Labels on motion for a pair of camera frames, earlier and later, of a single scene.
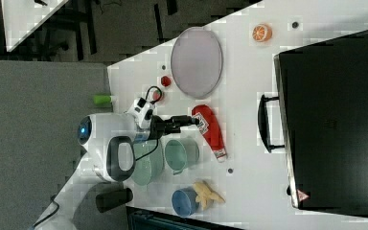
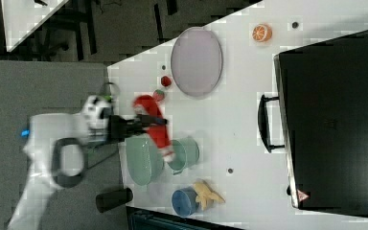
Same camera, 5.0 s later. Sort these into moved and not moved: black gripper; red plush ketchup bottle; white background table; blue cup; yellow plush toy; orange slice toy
Moved: red plush ketchup bottle; black gripper
Not moved: yellow plush toy; white background table; blue cup; orange slice toy
